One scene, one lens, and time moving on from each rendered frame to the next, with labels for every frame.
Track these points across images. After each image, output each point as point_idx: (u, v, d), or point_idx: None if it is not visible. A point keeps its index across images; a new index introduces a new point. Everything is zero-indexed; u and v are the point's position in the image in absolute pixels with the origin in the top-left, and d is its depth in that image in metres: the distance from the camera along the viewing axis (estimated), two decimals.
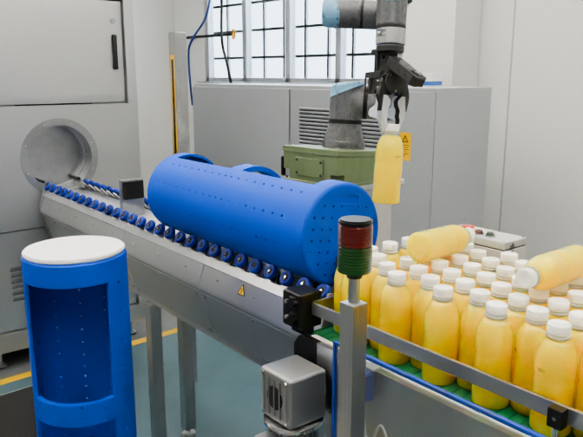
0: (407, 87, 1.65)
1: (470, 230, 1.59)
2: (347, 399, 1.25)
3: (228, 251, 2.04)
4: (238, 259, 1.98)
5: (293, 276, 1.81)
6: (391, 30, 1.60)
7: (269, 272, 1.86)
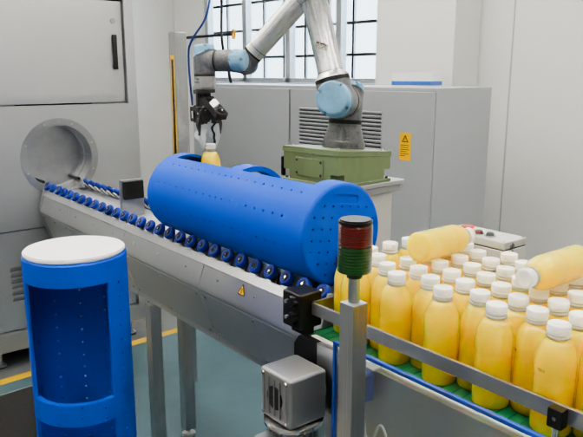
0: None
1: (470, 230, 1.59)
2: (347, 399, 1.25)
3: (228, 251, 2.04)
4: (238, 259, 1.98)
5: (293, 276, 1.81)
6: (203, 79, 2.27)
7: (269, 272, 1.86)
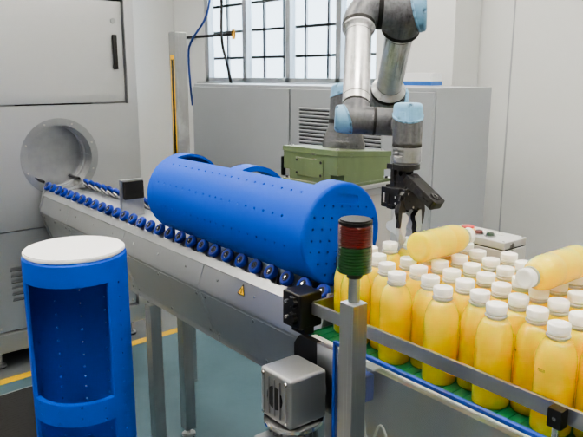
0: None
1: (470, 230, 1.59)
2: (347, 399, 1.25)
3: (228, 251, 2.04)
4: (238, 259, 1.98)
5: (293, 276, 1.81)
6: (409, 152, 1.63)
7: (269, 272, 1.86)
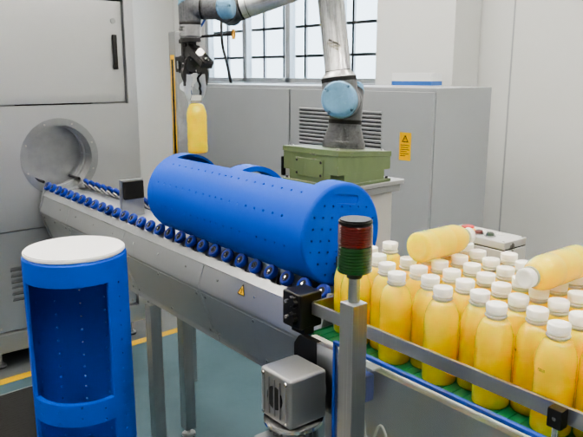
0: None
1: (470, 230, 1.59)
2: (347, 399, 1.25)
3: (228, 251, 2.04)
4: (238, 259, 1.98)
5: (293, 276, 1.81)
6: (188, 27, 2.21)
7: (269, 272, 1.86)
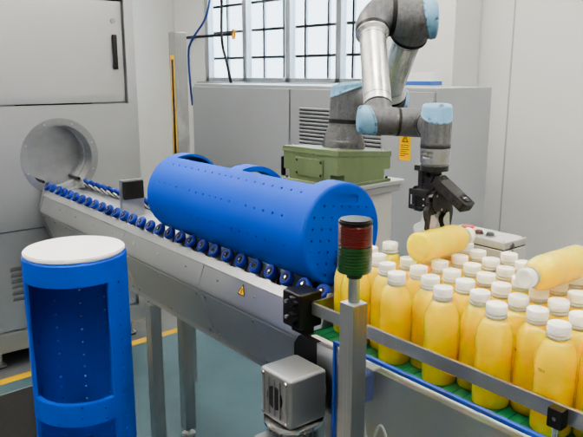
0: (451, 202, 1.68)
1: (470, 230, 1.59)
2: (347, 399, 1.25)
3: (228, 251, 2.04)
4: (238, 259, 1.98)
5: (293, 276, 1.81)
6: (438, 153, 1.61)
7: (269, 272, 1.86)
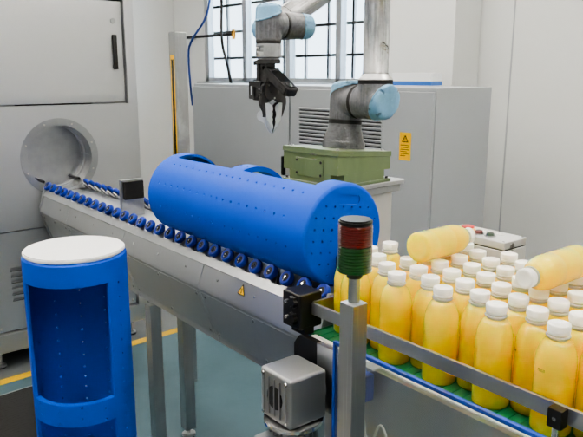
0: None
1: (470, 230, 1.59)
2: (347, 399, 1.25)
3: (228, 252, 2.04)
4: (238, 259, 1.98)
5: (293, 277, 1.80)
6: (267, 47, 1.86)
7: (268, 272, 1.86)
